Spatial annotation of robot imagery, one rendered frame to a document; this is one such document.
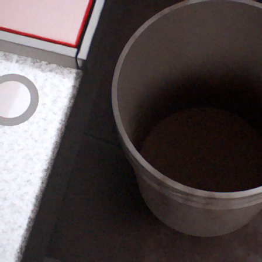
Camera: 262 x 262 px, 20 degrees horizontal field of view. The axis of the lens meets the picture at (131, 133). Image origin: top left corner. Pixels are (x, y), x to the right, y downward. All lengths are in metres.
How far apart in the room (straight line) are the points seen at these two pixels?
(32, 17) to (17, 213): 0.11
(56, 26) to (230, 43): 0.77
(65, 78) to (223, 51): 0.79
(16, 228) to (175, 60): 0.83
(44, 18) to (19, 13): 0.01
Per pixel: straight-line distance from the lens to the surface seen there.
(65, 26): 0.42
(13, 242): 0.39
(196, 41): 1.16
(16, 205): 0.40
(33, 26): 0.42
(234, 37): 1.15
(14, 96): 0.42
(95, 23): 0.41
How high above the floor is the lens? 1.29
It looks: 70 degrees down
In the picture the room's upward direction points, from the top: 5 degrees counter-clockwise
